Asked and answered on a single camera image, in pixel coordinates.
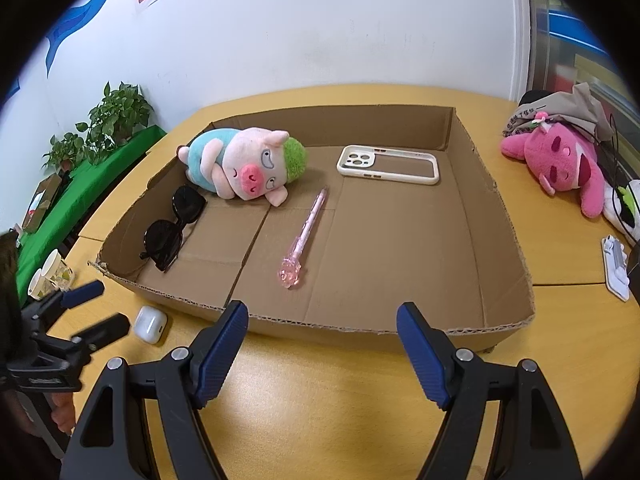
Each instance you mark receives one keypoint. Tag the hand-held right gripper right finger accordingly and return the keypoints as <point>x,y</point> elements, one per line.
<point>422,355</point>

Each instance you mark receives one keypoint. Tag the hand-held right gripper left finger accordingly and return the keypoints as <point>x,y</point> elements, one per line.
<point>220,355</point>

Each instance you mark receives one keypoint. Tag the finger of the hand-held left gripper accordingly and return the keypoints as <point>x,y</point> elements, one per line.
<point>82,294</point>
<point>107,331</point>

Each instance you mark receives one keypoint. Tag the white earbuds case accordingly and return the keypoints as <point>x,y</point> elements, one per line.
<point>150,324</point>

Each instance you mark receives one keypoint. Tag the black sunglasses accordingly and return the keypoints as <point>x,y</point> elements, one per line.
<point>162,242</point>

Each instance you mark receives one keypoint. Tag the shallow cardboard box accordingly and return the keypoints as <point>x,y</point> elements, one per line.
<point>400,260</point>

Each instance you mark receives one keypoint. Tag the pink pen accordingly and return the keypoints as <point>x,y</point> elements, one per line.
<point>305,230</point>

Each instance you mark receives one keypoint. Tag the pig plush toy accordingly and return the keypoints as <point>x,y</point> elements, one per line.
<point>240,160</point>

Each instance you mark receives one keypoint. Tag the clear white phone case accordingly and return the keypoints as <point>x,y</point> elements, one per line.
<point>357,160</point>

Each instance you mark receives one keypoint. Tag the person's left hand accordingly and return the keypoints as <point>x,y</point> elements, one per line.
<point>62,412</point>

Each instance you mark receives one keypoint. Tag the patterned paper cup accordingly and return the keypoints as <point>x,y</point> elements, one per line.
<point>39,286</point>
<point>57,270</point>

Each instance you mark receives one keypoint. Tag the green table cloth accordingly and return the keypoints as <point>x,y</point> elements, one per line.
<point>75,195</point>

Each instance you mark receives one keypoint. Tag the small brown cardboard boxes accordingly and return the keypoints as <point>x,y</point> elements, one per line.
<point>42,200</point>

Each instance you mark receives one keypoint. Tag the small potted green plant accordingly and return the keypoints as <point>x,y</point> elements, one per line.
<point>65,152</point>

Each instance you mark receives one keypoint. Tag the large potted green plant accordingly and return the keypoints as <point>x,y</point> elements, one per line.
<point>117,117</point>

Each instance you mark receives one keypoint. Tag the white plastic clip holder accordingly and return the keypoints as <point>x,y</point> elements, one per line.
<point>617,270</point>

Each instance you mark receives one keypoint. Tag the pink plush toy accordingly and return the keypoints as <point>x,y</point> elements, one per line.
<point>560,155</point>

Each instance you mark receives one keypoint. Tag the panda plush toy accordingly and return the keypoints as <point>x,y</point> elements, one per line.
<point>630,210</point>

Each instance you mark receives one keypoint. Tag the beige cloth bag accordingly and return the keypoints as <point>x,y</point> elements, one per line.
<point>580,110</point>

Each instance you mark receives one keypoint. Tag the glass door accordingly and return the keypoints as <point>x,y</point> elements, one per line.
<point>555,60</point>

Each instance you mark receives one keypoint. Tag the blue door sign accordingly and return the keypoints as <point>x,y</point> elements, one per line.
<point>570,22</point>

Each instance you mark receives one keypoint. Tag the blue wall decal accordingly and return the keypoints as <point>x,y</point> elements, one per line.
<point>70,20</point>

